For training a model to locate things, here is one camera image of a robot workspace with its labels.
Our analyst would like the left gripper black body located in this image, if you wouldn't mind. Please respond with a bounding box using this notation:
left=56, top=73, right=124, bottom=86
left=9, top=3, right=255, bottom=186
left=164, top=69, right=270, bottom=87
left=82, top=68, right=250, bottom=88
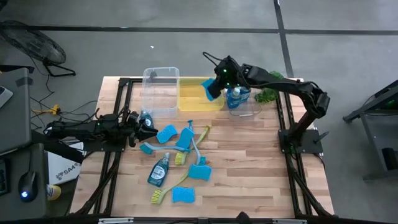
left=123, top=110, right=144, bottom=149

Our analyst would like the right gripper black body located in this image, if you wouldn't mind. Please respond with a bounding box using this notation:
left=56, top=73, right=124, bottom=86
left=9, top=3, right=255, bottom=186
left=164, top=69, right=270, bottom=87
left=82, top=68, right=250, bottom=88
left=214, top=57, right=242, bottom=91

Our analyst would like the blue dish brush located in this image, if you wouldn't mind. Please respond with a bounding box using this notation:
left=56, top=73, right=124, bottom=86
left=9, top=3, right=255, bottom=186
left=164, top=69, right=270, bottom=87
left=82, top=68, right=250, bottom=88
left=139, top=141, right=191, bottom=156
left=187, top=119, right=207, bottom=167

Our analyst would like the green dish brush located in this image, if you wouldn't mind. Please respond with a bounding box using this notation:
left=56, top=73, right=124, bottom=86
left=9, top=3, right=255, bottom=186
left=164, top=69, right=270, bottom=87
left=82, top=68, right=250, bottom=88
left=150, top=172, right=190, bottom=205
left=174, top=124, right=212, bottom=167

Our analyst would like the yellow plastic tray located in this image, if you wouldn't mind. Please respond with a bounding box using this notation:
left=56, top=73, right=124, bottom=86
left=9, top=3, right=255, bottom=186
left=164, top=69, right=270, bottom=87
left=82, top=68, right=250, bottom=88
left=177, top=77, right=225, bottom=112

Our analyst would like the tall clear plastic bin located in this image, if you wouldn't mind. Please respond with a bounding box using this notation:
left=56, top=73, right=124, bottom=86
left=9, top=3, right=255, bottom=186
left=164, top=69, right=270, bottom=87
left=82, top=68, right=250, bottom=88
left=141, top=67, right=181, bottom=119

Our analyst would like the green potted plant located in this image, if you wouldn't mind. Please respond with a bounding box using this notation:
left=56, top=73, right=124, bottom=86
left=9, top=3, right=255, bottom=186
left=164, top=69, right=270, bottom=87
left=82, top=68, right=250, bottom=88
left=254, top=70, right=285, bottom=103

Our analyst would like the black diagonal bar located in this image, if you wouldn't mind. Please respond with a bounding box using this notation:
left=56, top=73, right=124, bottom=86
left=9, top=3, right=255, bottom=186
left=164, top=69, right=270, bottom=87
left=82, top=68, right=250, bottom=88
left=30, top=129, right=85, bottom=165

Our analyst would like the white cardboard box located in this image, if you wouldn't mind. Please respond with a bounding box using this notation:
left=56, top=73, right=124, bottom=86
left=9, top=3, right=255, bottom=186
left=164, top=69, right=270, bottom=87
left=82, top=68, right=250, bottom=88
left=46, top=141, right=85, bottom=186

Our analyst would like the yellow power plug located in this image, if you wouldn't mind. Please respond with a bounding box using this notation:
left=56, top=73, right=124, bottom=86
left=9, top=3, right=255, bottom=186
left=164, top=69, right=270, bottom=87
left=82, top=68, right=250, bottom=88
left=30, top=105, right=61, bottom=116

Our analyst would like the black computer mouse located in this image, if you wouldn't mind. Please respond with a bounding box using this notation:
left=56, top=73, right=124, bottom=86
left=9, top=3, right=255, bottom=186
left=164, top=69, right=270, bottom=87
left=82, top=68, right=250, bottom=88
left=17, top=170, right=39, bottom=203

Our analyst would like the black floor fan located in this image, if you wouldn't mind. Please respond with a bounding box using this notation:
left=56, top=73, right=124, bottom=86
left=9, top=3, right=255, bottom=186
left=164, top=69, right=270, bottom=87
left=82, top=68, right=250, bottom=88
left=0, top=20, right=77, bottom=78

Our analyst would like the silver laptop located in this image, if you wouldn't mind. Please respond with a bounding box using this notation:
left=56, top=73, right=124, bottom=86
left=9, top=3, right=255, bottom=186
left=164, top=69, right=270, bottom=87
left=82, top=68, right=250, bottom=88
left=0, top=86, right=13, bottom=109

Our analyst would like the black keyboard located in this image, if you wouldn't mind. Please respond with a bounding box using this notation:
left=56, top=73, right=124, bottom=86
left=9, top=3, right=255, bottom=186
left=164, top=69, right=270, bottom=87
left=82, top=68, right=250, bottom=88
left=0, top=157, right=9, bottom=197

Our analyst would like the dark grey desk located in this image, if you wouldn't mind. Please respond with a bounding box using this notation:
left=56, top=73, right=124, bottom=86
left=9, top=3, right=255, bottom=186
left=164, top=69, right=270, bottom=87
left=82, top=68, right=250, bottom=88
left=0, top=142, right=49, bottom=218

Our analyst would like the grey metal stand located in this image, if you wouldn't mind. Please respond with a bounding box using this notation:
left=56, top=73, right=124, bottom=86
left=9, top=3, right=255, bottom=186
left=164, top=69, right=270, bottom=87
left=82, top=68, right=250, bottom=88
left=341, top=79, right=398, bottom=181

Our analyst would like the black plastic case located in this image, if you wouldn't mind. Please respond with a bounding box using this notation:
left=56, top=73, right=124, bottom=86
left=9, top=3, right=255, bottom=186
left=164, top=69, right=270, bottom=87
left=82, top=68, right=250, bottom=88
left=381, top=147, right=398, bottom=171

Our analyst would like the clear plastic handled basket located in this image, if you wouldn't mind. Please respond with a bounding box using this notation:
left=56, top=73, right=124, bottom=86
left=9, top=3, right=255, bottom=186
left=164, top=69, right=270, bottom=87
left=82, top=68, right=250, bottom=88
left=223, top=76, right=264, bottom=118

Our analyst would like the black aluminium table frame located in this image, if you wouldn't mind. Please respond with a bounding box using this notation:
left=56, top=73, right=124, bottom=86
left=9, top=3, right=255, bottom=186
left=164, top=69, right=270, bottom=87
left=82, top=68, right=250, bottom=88
left=105, top=77, right=307, bottom=218

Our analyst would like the black cable bundle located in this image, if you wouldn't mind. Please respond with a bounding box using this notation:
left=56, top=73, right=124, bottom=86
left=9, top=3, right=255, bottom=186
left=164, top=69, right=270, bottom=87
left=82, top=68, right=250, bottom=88
left=284, top=152, right=335, bottom=217
left=70, top=151, right=122, bottom=216

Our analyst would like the white metal bracket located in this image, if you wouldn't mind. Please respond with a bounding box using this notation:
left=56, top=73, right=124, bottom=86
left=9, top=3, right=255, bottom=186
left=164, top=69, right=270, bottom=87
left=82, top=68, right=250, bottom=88
left=98, top=217, right=134, bottom=224
left=272, top=218, right=307, bottom=224

